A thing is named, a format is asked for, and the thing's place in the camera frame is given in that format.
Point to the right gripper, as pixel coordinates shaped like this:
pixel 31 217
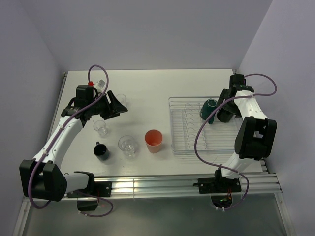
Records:
pixel 224 96

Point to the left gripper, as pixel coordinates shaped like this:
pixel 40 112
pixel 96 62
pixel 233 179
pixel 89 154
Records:
pixel 117 106

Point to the dark green ceramic mug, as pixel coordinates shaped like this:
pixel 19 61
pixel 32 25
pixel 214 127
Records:
pixel 208 107

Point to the black ceramic mug cream inside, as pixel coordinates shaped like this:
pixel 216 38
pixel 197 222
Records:
pixel 224 115

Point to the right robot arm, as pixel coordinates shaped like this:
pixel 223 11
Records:
pixel 256 134

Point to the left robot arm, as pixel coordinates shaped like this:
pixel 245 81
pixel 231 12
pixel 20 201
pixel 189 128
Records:
pixel 41 176

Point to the clear glass near back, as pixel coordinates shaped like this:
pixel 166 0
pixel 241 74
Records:
pixel 122 99

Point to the small clear glass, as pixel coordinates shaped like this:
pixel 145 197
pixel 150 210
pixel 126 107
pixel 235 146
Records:
pixel 101 128

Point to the large clear glass tumbler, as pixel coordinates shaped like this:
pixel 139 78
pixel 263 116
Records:
pixel 128 145

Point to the clear plastic drip tray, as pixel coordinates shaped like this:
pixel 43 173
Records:
pixel 177 150

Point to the small black mug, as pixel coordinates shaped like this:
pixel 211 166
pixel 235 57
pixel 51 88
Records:
pixel 101 151

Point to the orange plastic cup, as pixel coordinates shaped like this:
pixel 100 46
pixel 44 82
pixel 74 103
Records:
pixel 153 140

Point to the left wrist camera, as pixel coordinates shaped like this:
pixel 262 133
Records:
pixel 100 84

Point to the aluminium extrusion rail frame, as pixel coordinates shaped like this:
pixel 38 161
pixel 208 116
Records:
pixel 177 186

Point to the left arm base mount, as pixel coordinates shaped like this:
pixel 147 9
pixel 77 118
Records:
pixel 96 192

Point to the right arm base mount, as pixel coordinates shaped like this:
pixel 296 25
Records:
pixel 216 185

